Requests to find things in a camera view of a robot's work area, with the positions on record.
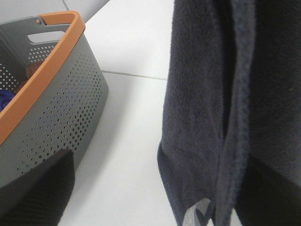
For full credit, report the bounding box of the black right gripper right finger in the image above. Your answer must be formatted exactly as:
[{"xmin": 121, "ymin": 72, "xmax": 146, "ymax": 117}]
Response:
[{"xmin": 235, "ymin": 155, "xmax": 301, "ymax": 226}]

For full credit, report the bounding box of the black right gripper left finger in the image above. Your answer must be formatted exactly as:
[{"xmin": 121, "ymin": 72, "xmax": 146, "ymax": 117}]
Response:
[{"xmin": 0, "ymin": 150, "xmax": 75, "ymax": 226}]

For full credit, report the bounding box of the dark navy towel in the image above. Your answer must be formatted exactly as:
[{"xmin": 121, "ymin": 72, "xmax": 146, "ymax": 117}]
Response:
[{"xmin": 157, "ymin": 0, "xmax": 301, "ymax": 226}]

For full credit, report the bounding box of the grey perforated laundry basket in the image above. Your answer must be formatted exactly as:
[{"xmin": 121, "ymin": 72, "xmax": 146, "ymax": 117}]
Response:
[{"xmin": 0, "ymin": 12, "xmax": 108, "ymax": 187}]

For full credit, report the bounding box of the blue cloth in basket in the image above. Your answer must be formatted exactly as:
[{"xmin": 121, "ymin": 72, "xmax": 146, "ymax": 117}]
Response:
[{"xmin": 0, "ymin": 90, "xmax": 15, "ymax": 111}]

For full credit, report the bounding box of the brown cloth in basket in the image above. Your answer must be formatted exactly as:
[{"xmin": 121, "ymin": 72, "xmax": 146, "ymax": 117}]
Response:
[{"xmin": 15, "ymin": 62, "xmax": 42, "ymax": 94}]

